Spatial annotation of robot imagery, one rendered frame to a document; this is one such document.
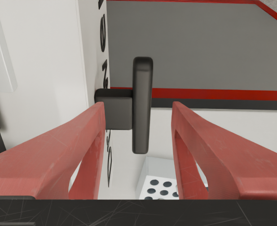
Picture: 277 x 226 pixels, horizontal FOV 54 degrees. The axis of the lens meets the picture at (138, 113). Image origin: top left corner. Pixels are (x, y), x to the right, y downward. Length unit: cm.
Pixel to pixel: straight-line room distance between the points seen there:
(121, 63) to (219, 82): 18
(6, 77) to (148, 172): 23
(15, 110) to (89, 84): 15
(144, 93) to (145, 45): 42
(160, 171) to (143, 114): 23
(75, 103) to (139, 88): 4
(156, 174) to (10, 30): 26
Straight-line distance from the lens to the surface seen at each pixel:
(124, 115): 18
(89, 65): 16
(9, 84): 26
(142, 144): 19
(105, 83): 23
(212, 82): 46
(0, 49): 25
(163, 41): 61
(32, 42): 25
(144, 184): 40
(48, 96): 27
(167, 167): 40
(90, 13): 16
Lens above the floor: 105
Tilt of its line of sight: 54 degrees down
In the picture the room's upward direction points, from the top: 179 degrees counter-clockwise
